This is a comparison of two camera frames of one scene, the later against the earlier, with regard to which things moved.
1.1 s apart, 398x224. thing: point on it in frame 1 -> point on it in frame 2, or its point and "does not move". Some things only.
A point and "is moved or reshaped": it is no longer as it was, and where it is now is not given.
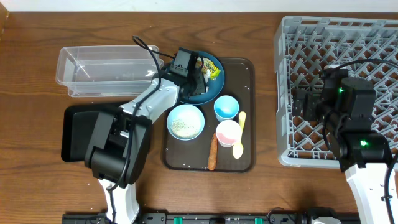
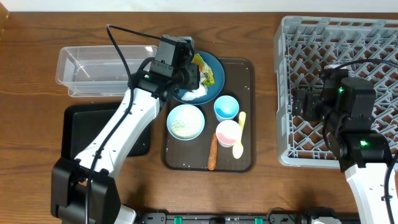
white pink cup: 229,133 does not move
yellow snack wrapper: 215,72 is moved or reshaped
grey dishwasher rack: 304,46 does not move
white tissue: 206,76 is moved or reshaped
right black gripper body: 312,103 does not move
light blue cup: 226,107 does not move
